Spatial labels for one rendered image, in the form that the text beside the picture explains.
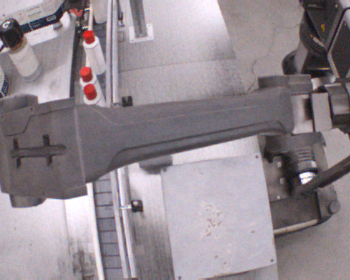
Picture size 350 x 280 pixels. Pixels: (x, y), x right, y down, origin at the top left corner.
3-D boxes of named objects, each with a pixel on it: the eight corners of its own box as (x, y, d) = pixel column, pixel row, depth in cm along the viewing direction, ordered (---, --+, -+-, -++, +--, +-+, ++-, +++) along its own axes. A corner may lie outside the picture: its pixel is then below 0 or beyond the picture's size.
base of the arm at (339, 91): (357, 142, 54) (384, 109, 43) (320, 149, 54) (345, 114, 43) (343, 98, 58) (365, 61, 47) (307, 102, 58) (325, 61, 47)
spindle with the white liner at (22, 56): (23, 65, 127) (-3, 18, 99) (42, 60, 127) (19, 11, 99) (20, 84, 123) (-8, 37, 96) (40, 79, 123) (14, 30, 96)
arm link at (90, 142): (34, 229, 24) (13, 88, 23) (-1, 202, 34) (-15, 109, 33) (326, 139, 53) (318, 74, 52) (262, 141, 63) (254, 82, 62)
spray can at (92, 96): (94, 117, 116) (80, 82, 97) (110, 113, 116) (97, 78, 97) (95, 132, 114) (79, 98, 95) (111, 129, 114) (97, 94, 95)
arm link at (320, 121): (340, 128, 48) (336, 92, 48) (282, 137, 48) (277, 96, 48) (318, 126, 57) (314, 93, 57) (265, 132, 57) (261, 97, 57)
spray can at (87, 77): (91, 100, 118) (77, 65, 99) (106, 97, 118) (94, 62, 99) (91, 115, 116) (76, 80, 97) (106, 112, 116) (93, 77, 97)
